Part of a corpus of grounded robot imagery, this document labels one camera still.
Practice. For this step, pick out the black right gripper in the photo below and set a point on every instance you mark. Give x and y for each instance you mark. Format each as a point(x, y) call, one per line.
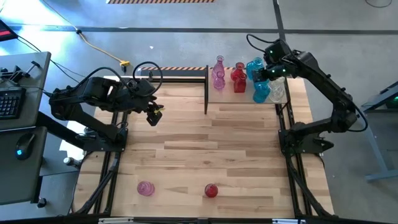
point(273, 71)

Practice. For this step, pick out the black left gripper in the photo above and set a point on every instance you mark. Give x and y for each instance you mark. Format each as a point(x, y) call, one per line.
point(147, 102)

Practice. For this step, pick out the clear square glass bottle vase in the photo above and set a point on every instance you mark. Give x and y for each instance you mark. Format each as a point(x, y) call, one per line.
point(276, 84)

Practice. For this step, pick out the teal star pattern square vase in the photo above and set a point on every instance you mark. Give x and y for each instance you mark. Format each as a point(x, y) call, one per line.
point(253, 67)

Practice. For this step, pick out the clear round squat glass vase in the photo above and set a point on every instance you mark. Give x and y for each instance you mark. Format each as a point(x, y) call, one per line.
point(277, 96)

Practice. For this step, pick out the teal zigzag pattern glass vase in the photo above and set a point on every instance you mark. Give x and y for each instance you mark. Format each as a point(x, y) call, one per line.
point(261, 93)

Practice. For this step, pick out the red bulbous glass vase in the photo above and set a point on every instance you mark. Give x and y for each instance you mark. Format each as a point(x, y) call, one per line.
point(237, 71)

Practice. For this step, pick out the red small bottle glass vase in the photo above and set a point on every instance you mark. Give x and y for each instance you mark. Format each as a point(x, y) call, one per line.
point(240, 85)

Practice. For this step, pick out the pink tall cone glass vase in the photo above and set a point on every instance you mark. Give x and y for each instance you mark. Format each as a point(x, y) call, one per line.
point(218, 67)

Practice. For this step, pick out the pink ringed round glass vase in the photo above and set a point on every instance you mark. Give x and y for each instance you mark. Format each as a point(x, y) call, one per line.
point(145, 188)

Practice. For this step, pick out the red fluted oval glass vase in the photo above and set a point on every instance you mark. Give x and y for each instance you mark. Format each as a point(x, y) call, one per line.
point(211, 190)

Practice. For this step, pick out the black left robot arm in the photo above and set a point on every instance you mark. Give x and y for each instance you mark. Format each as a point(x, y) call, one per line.
point(93, 90)

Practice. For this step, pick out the black board with hazard stripes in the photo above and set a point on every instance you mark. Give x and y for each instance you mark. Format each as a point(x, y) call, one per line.
point(180, 73)

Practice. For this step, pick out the black support beam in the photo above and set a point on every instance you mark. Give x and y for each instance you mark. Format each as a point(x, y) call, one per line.
point(59, 127)

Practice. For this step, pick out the silver black bottle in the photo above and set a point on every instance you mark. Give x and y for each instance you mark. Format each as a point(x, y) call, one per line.
point(71, 161)

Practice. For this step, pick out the black device green light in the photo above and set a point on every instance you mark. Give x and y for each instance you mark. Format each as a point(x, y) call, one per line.
point(393, 102)

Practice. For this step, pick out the black computer mouse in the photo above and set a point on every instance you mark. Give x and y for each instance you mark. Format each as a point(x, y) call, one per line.
point(25, 146)

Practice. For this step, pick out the black desk clamp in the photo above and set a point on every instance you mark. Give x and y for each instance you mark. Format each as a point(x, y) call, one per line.
point(15, 74)

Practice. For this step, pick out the black keyboard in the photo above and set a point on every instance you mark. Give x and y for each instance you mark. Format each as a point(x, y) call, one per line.
point(11, 104)

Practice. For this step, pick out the black desk caster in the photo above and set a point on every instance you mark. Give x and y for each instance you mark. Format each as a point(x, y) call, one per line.
point(42, 203)

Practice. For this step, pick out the dark grey side desk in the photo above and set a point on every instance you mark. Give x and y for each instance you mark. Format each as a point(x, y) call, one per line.
point(18, 180)

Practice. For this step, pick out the black table crossbar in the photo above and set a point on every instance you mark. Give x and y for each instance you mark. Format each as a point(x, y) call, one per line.
point(248, 221)

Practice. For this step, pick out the black red screen device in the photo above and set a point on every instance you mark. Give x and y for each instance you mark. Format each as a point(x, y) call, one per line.
point(6, 31)

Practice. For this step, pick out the wooden shelf black metal frame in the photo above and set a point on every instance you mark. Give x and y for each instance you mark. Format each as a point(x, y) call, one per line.
point(228, 97)

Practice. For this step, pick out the white metal bracket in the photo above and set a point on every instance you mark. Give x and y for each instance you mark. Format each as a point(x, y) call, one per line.
point(115, 221)
point(289, 221)

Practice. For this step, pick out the grey blue desk frame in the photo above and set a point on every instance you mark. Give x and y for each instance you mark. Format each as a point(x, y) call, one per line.
point(374, 149)

